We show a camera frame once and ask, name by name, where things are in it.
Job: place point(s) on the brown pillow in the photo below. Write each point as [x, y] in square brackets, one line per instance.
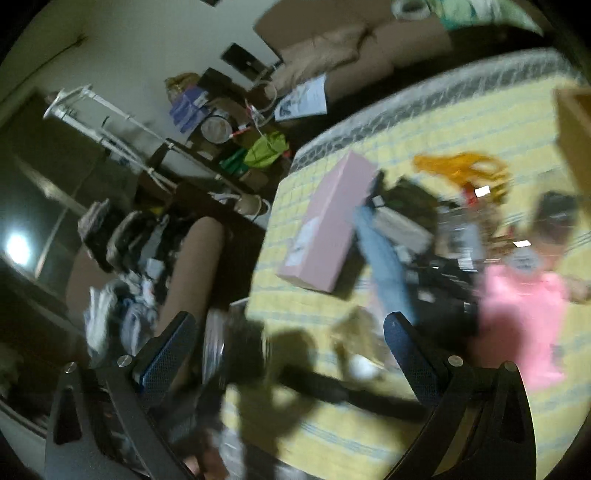
[323, 50]

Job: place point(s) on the small red item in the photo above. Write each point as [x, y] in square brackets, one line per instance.
[475, 194]

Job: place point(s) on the yellow plaid cloth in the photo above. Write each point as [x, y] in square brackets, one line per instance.
[485, 124]

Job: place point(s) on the brown sofa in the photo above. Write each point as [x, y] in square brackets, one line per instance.
[406, 41]

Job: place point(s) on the black wall panel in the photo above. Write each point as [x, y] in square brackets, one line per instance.
[238, 57]

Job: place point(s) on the white metal rack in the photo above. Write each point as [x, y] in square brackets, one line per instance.
[64, 99]

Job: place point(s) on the grey patterned blanket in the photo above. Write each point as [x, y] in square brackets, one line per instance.
[415, 92]

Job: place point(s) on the brown chair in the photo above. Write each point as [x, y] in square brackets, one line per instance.
[198, 258]

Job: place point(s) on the bright green bag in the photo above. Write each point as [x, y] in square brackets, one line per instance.
[263, 150]

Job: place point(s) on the dark wooden side table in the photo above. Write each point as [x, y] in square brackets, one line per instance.
[198, 203]

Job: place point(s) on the printed paper sheet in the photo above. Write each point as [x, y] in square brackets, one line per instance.
[304, 97]

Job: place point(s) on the orange plastic scalp massager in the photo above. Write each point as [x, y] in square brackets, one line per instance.
[461, 164]

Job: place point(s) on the green patterned cushion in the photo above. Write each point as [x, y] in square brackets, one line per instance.
[461, 11]

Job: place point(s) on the long pink box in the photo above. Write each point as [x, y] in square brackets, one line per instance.
[323, 221]

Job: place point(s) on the brown fuzzy object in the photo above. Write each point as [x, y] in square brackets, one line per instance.
[353, 327]

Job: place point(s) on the pink cloth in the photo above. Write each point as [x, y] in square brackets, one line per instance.
[517, 314]

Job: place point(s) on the white tape roll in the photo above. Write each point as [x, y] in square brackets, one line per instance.
[399, 9]

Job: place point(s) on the brown cardboard box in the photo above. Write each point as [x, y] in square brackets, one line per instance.
[575, 129]

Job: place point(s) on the round metal tin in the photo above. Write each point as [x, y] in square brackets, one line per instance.
[216, 129]

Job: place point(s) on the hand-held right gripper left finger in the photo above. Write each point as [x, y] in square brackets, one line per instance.
[166, 357]

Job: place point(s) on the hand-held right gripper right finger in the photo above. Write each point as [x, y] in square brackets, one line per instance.
[411, 355]

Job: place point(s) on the blue denim cloth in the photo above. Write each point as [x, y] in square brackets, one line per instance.
[383, 258]

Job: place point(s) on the purple packet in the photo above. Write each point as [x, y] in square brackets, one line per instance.
[187, 110]

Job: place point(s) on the pile of clothes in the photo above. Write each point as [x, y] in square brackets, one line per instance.
[124, 244]

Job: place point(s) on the dark pouch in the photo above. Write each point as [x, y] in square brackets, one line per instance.
[408, 201]

